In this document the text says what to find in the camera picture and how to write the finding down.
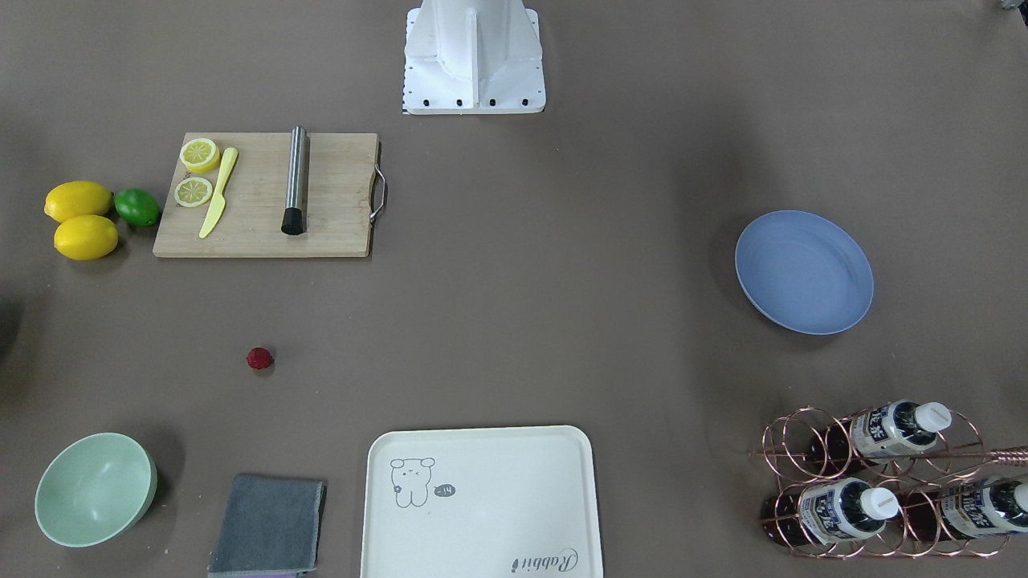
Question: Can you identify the upper lemon slice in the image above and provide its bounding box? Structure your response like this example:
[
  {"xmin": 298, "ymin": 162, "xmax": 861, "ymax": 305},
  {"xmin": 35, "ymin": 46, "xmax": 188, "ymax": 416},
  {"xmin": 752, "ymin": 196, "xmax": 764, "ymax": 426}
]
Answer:
[{"xmin": 179, "ymin": 136, "xmax": 222, "ymax": 174}]

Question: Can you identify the copper wire bottle rack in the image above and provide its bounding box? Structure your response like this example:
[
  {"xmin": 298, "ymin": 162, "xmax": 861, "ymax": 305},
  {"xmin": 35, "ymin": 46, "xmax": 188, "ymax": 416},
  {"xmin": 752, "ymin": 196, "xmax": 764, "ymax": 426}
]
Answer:
[{"xmin": 755, "ymin": 406, "xmax": 1026, "ymax": 559}]

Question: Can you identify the grey folded cloth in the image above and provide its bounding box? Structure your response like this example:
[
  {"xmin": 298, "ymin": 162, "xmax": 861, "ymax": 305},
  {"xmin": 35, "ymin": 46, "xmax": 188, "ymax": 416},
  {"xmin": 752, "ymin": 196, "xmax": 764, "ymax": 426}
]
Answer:
[{"xmin": 208, "ymin": 474, "xmax": 324, "ymax": 577}]

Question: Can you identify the top bottle in rack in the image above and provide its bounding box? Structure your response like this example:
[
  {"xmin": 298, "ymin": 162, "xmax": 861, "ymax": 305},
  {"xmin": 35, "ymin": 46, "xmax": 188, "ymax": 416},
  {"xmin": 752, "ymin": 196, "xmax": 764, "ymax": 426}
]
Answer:
[{"xmin": 805, "ymin": 399, "xmax": 953, "ymax": 474}]

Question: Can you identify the cream rabbit tray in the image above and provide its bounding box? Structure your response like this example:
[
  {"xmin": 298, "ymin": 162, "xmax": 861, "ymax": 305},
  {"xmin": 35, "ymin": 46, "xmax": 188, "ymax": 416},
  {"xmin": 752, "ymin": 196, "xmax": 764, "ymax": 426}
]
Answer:
[{"xmin": 361, "ymin": 425, "xmax": 605, "ymax": 577}]

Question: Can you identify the lemon slice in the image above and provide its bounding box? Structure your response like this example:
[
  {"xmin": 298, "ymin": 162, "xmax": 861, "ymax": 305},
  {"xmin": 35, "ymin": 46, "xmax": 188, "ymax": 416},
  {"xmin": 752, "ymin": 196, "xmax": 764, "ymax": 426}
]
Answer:
[
  {"xmin": 173, "ymin": 177, "xmax": 214, "ymax": 208},
  {"xmin": 179, "ymin": 136, "xmax": 222, "ymax": 174}
]

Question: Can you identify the lower bottle in rack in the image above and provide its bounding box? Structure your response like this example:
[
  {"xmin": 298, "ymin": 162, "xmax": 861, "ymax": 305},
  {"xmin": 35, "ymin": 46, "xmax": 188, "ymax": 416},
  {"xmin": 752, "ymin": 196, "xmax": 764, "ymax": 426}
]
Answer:
[
  {"xmin": 902, "ymin": 477, "xmax": 1027, "ymax": 542},
  {"xmin": 760, "ymin": 477, "xmax": 900, "ymax": 547}
]

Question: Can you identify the green bowl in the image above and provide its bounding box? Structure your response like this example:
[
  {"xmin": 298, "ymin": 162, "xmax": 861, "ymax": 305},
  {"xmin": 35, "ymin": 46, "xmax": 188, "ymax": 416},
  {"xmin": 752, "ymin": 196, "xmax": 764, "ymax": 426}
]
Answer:
[{"xmin": 34, "ymin": 432, "xmax": 157, "ymax": 548}]

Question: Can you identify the lower lemon slice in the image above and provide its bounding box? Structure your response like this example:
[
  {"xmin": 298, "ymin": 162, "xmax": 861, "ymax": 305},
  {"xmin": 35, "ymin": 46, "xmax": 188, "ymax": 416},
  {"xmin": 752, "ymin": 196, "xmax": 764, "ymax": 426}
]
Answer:
[{"xmin": 173, "ymin": 177, "xmax": 214, "ymax": 208}]

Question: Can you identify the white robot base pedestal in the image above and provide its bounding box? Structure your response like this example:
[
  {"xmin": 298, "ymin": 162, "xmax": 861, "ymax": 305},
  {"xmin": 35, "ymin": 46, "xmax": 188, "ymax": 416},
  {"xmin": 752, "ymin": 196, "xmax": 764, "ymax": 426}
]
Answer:
[{"xmin": 402, "ymin": 1, "xmax": 547, "ymax": 115}]

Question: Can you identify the yellow plastic knife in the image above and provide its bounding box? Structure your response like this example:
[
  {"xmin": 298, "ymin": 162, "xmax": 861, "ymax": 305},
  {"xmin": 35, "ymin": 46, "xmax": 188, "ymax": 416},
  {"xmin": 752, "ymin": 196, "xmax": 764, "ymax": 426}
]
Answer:
[{"xmin": 198, "ymin": 147, "xmax": 238, "ymax": 238}]

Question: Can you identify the red strawberry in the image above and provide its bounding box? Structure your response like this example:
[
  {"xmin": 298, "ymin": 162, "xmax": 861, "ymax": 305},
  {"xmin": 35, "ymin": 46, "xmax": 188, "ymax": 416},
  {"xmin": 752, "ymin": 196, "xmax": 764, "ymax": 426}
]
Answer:
[{"xmin": 245, "ymin": 347, "xmax": 276, "ymax": 371}]

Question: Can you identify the blue plate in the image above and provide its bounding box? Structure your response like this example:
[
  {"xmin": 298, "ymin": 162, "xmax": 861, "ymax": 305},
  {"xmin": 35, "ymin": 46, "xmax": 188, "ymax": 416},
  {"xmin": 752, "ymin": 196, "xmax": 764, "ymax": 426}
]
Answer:
[{"xmin": 734, "ymin": 211, "xmax": 876, "ymax": 336}]

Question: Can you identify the bottle in rack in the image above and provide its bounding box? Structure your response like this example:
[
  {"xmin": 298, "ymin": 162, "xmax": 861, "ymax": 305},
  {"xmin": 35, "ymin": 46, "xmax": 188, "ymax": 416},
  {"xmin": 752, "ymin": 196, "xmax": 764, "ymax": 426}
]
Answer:
[
  {"xmin": 902, "ymin": 477, "xmax": 1027, "ymax": 542},
  {"xmin": 805, "ymin": 399, "xmax": 953, "ymax": 474},
  {"xmin": 760, "ymin": 477, "xmax": 900, "ymax": 547}
]

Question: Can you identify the lower whole lemon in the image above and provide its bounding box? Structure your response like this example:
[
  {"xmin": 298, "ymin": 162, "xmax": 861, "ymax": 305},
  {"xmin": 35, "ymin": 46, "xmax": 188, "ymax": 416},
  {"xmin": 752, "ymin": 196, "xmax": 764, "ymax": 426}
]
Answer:
[{"xmin": 54, "ymin": 214, "xmax": 119, "ymax": 261}]

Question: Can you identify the green lime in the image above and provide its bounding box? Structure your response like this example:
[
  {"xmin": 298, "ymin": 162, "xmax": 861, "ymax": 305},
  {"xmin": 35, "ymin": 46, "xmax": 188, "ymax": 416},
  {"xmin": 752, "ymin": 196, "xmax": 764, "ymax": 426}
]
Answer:
[{"xmin": 113, "ymin": 188, "xmax": 161, "ymax": 227}]

